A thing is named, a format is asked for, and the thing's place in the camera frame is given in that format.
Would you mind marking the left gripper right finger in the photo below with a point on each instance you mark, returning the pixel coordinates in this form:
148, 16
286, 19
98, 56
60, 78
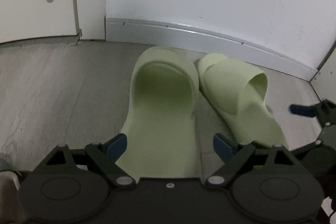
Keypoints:
235, 157

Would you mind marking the black puma sneaker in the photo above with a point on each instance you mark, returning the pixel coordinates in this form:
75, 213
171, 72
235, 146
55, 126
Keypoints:
9, 179

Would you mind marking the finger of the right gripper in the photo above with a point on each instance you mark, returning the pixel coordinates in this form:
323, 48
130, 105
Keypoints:
304, 111

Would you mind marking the white cabinet panel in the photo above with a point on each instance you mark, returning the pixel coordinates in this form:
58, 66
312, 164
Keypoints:
324, 81

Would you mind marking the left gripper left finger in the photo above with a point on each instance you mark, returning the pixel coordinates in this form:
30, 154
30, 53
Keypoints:
102, 160

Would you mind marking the light green slide sandal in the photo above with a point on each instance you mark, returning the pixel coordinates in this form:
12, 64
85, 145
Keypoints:
237, 91
160, 123

